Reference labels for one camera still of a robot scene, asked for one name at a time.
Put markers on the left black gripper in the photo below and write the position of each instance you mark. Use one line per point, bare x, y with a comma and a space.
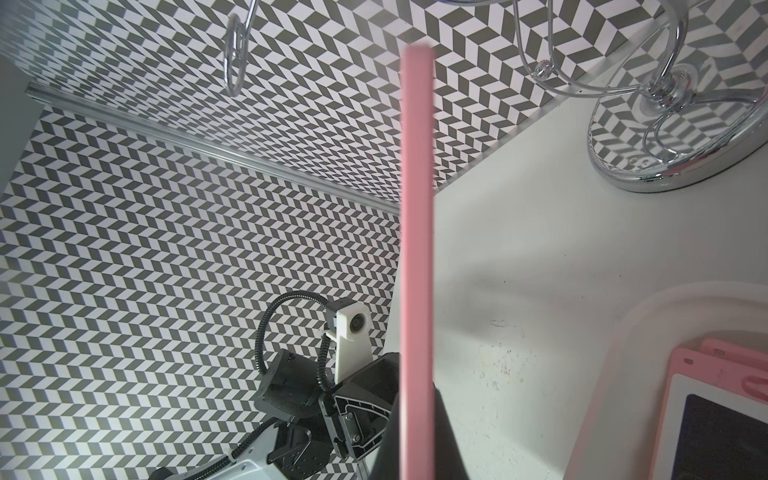
357, 410

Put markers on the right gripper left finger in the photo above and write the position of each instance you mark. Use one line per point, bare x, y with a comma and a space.
386, 465

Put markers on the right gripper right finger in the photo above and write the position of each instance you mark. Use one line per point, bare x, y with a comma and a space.
448, 462

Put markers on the pink writing tablet colourful screen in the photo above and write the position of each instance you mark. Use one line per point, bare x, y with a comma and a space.
417, 417

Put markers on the white plastic storage tray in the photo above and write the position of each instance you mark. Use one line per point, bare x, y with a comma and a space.
617, 435

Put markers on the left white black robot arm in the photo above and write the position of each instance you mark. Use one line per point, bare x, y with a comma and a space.
292, 442

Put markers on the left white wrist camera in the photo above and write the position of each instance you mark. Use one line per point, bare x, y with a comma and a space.
349, 323

